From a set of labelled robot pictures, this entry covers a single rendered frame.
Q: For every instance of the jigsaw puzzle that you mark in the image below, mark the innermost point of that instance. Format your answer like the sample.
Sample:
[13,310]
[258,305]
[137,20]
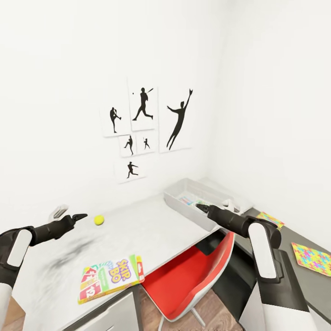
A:
[315,260]
[271,219]

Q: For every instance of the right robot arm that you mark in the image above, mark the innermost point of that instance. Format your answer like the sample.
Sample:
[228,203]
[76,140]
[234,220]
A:
[284,305]

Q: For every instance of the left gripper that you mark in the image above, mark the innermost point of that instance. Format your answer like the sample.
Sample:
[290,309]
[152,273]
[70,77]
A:
[59,228]

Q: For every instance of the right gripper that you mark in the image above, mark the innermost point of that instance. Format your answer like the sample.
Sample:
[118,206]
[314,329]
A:
[220,216]

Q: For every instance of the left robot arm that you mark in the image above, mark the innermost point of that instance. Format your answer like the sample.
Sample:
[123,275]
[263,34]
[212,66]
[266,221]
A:
[15,242]

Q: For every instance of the tennis ball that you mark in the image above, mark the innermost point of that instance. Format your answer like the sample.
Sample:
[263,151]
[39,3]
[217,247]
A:
[98,220]

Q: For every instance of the board game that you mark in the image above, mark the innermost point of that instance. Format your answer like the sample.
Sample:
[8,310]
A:
[198,202]
[186,200]
[108,277]

